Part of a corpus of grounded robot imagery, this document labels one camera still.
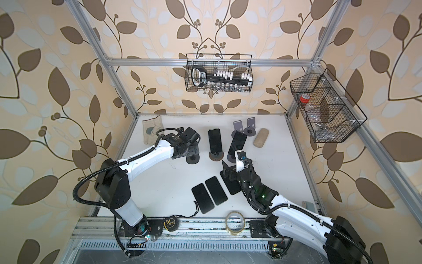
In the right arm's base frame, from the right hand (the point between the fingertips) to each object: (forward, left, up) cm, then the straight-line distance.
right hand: (232, 159), depth 79 cm
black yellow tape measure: (-24, +29, -13) cm, 40 cm away
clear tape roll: (-29, 0, -16) cm, 33 cm away
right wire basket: (+12, -45, +18) cm, 49 cm away
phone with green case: (-9, +8, -16) cm, 20 cm away
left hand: (+9, +23, -3) cm, 25 cm away
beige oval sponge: (+24, -22, -14) cm, 35 cm away
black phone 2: (+13, -5, -5) cm, 15 cm away
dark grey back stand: (+10, +22, -17) cm, 30 cm away
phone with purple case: (-13, +15, -16) cm, 25 cm away
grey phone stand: (+29, -7, -9) cm, 31 cm away
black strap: (-17, +18, -16) cm, 30 cm away
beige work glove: (+35, +53, -14) cm, 65 cm away
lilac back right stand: (+10, -1, -17) cm, 20 cm away
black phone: (+16, +8, -6) cm, 19 cm away
